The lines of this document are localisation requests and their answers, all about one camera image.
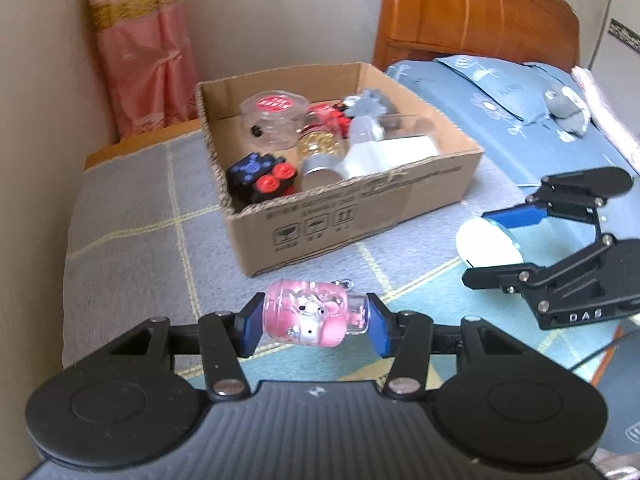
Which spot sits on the grey plush toy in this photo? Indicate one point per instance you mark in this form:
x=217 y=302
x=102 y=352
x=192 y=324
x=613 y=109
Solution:
x=567 y=107

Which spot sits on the golden capsule bottle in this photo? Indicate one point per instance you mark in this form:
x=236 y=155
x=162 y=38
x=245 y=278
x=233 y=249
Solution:
x=322 y=170

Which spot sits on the blue floral bedsheet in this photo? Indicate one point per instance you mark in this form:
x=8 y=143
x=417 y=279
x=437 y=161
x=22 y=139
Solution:
x=500 y=150

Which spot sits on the clear round container red lid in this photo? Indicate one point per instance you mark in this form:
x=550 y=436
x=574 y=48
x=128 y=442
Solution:
x=272 y=117

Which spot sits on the pale round clamshell case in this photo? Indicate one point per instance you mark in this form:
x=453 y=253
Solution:
x=487 y=247

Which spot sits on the wooden bed frame edge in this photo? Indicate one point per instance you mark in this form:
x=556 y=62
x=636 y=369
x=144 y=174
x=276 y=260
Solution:
x=135 y=147

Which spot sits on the cardboard box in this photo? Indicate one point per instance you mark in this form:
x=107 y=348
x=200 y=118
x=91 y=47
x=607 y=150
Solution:
x=350 y=220

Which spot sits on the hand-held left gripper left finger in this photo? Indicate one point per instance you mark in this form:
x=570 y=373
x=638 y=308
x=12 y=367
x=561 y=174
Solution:
x=250 y=327

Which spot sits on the red toy train block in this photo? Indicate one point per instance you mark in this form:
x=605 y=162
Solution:
x=327 y=117

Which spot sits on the black toy train block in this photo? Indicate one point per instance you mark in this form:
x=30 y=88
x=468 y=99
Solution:
x=260 y=180

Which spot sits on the pink rolled blanket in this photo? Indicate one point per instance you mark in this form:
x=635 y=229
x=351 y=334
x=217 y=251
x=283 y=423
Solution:
x=610 y=115

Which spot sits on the patterned wall border strip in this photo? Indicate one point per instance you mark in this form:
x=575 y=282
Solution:
x=625 y=34

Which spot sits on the wooden bed headboard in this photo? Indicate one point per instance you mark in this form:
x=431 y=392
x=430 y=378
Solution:
x=475 y=10

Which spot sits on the pink cartoon snow globe toy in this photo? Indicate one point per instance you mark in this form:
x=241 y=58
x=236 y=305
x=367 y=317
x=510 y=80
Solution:
x=310 y=315

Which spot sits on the grey elephant toy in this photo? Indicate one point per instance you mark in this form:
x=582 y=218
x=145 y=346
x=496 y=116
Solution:
x=370 y=102

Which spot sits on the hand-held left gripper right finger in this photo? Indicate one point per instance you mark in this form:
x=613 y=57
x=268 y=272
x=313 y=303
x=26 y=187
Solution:
x=382 y=330

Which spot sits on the pink curtain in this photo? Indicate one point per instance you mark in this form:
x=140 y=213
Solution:
x=145 y=50

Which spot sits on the blue floral pillow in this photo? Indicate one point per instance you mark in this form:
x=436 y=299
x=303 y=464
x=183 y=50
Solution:
x=510 y=90

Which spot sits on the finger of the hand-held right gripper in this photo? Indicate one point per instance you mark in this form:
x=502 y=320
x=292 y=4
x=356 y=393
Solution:
x=500 y=277
x=515 y=217

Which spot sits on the white green-label bottle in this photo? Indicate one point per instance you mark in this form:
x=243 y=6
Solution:
x=395 y=157

